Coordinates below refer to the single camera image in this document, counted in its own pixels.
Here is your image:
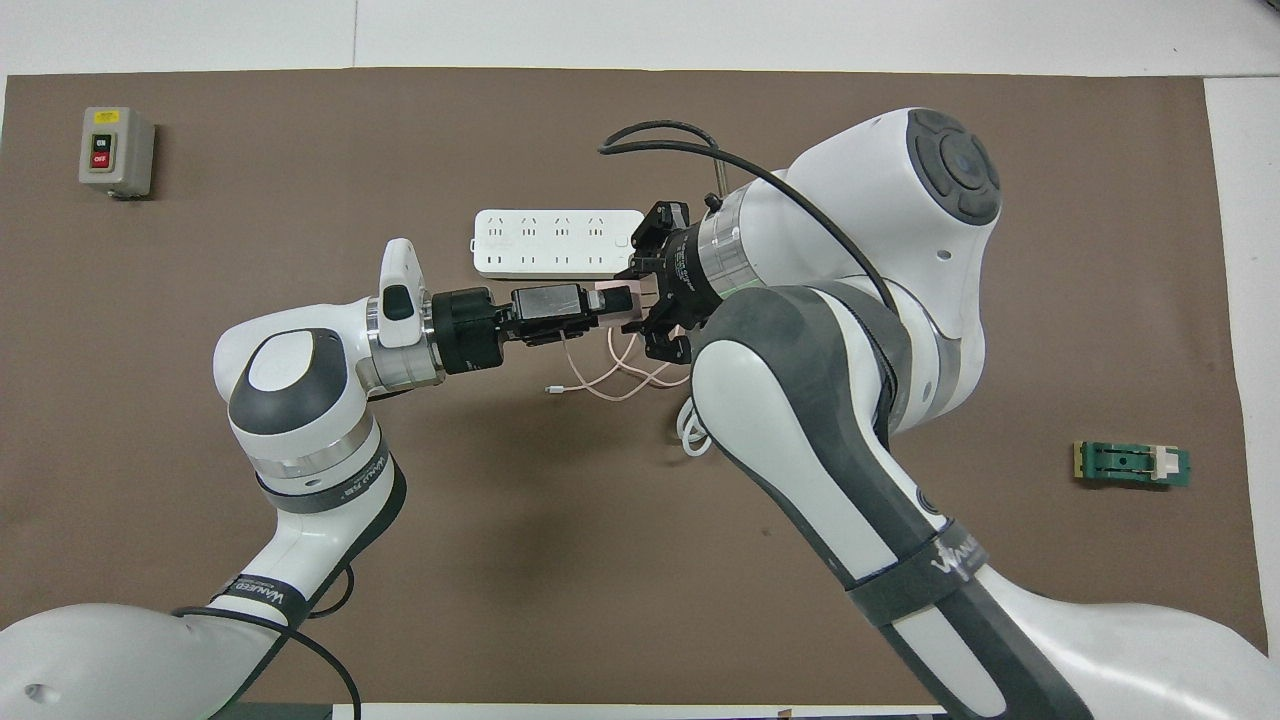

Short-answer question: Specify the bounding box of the white power cord with plug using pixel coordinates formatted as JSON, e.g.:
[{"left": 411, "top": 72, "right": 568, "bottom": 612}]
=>
[{"left": 677, "top": 398, "right": 717, "bottom": 460}]

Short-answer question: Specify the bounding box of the brown table mat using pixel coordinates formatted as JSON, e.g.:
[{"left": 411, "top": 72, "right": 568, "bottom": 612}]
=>
[{"left": 0, "top": 67, "right": 1273, "bottom": 706}]

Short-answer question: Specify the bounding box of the grey on-off switch box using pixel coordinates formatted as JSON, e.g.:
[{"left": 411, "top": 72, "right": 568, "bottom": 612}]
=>
[{"left": 78, "top": 105, "right": 157, "bottom": 201}]

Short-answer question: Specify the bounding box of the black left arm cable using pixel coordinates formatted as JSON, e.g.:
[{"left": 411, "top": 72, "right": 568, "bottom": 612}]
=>
[{"left": 168, "top": 563, "right": 363, "bottom": 720}]

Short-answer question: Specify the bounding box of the pink charging cable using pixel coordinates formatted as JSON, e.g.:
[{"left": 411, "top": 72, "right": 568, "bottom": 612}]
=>
[{"left": 544, "top": 325, "right": 683, "bottom": 404}]

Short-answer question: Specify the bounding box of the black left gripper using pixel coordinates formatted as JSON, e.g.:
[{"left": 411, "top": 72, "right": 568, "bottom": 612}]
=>
[{"left": 431, "top": 282, "right": 637, "bottom": 378}]

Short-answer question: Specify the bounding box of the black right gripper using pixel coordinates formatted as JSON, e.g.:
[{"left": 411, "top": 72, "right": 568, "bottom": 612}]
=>
[{"left": 589, "top": 201, "right": 702, "bottom": 364}]

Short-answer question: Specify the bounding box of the white power strip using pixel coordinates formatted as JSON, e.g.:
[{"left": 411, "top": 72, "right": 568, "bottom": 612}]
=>
[{"left": 472, "top": 208, "right": 647, "bottom": 281}]

